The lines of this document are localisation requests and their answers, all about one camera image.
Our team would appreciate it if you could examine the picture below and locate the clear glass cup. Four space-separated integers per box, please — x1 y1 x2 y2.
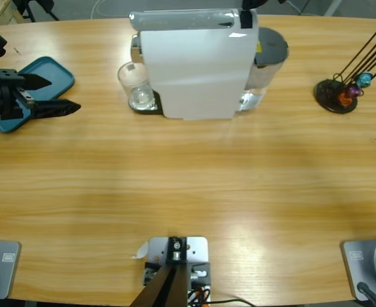
116 61 155 111

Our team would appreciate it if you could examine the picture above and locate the orange coffee capsule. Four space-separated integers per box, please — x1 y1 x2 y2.
337 91 354 108

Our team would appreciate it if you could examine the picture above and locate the white paper tab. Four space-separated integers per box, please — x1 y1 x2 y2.
130 241 150 260

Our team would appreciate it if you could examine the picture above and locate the purple coffee capsule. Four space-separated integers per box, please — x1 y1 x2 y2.
347 83 364 98

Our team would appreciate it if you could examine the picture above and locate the grey coffee machine lever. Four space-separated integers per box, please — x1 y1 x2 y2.
129 8 240 32

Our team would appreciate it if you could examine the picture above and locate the dark camera mount post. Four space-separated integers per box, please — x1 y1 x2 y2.
130 236 189 307

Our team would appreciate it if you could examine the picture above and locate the teal rectangular tray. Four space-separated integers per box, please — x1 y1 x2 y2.
0 56 76 134

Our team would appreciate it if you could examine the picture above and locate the teal coffee capsule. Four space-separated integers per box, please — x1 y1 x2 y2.
356 72 373 88

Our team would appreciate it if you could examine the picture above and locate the arm grey base plate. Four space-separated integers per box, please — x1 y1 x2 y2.
340 235 376 302
0 239 22 300

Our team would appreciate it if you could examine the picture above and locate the black mount cable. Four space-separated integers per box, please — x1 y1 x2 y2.
207 298 259 307

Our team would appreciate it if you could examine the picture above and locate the grey metal leg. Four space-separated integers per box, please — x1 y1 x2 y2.
322 0 344 17

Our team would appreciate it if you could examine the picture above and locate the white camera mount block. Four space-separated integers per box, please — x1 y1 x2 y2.
143 235 212 303

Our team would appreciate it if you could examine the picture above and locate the black chair frame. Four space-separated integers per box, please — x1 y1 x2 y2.
13 0 61 22

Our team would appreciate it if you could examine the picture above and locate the white floor cable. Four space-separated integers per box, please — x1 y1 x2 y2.
90 0 134 19

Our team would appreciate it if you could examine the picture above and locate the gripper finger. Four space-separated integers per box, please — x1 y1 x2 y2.
241 0 269 12

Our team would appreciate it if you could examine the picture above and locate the orange cable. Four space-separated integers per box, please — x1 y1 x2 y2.
187 286 210 303

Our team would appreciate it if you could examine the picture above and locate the clear water tank grey lid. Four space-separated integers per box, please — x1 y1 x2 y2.
239 27 290 113

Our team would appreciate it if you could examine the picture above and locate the black capsule holder with rods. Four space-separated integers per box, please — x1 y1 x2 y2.
314 20 376 114

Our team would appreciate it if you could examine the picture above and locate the white capsule coffee machine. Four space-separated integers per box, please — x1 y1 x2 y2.
129 8 260 122

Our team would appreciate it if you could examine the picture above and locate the black base cable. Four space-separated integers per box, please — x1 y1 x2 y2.
356 281 376 307

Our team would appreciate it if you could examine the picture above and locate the chrome drip tray grate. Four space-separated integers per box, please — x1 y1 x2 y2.
129 91 163 115

